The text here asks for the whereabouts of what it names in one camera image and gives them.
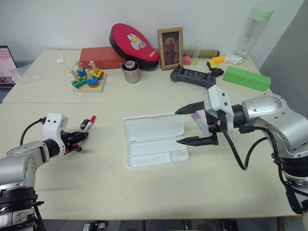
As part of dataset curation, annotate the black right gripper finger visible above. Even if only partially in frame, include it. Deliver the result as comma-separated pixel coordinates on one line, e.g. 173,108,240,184
176,135,218,147
175,101,206,116

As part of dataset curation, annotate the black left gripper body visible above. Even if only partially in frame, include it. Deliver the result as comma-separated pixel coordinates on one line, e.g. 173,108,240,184
60,131,83,155

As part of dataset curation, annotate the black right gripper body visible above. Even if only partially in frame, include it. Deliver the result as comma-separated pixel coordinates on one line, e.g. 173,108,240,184
205,110,226,145

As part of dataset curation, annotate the red capped white marker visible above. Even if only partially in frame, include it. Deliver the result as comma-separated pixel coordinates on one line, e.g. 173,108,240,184
83,115,97,132

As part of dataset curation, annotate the purple capped white marker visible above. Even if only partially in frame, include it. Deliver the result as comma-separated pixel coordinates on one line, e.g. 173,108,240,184
191,113,210,136

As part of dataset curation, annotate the white plastic pencil case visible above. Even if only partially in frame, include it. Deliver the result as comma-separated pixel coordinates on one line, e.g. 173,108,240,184
122,113,190,170

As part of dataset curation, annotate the dark grey game controller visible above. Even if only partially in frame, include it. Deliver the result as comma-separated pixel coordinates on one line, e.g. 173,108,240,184
170,66,217,89

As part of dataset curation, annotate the yellow black sponge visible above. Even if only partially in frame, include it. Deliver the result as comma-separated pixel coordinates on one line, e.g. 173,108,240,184
206,60,225,77

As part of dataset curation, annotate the clear small plastic tube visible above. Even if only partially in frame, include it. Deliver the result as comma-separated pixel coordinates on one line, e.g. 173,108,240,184
191,42,202,66

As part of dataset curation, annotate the wooden colourful shape stacking toy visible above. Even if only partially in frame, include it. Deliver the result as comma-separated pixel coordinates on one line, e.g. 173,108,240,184
70,60,107,93

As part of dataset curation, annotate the brown green rolled mat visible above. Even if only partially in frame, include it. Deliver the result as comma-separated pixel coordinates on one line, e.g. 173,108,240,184
182,48,220,59

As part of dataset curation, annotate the green rectangular block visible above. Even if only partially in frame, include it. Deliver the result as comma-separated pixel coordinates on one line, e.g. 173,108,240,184
222,66,272,92

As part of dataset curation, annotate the white crumpled cloth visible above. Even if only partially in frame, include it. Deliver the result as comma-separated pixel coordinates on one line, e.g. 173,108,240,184
224,53,244,65

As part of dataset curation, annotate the stainless steel cup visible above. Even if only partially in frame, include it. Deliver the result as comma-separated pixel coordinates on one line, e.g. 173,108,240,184
120,61,141,84

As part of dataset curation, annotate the red foam block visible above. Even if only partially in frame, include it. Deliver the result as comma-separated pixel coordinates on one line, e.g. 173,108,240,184
79,46,126,69

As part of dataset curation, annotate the red black boxing pad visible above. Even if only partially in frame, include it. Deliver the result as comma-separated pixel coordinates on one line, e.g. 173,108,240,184
109,23,161,71

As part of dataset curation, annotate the laptop computer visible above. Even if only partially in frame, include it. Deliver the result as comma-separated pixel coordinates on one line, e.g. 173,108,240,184
0,45,18,104

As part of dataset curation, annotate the clear bottle with green lid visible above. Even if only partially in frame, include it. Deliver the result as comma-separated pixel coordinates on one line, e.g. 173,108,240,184
236,6,274,59

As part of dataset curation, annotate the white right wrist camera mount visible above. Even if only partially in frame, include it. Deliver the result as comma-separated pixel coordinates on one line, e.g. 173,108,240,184
203,85,234,133

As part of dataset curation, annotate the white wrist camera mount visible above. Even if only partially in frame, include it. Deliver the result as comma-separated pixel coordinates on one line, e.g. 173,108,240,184
203,85,234,133
42,113,69,154

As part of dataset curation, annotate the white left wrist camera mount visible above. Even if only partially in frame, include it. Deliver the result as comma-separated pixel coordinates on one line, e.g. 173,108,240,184
42,113,69,154

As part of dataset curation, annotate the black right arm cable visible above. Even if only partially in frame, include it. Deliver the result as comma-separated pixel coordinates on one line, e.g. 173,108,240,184
216,110,277,171

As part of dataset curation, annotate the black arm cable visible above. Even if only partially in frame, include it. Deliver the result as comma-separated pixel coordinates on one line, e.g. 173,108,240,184
216,110,277,171
20,116,48,146

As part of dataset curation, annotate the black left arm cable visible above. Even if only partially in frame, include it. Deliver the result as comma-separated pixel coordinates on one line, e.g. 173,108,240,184
20,116,48,146

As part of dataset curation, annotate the wooden picture frame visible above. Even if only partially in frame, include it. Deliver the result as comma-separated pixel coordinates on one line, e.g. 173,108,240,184
157,26,184,71

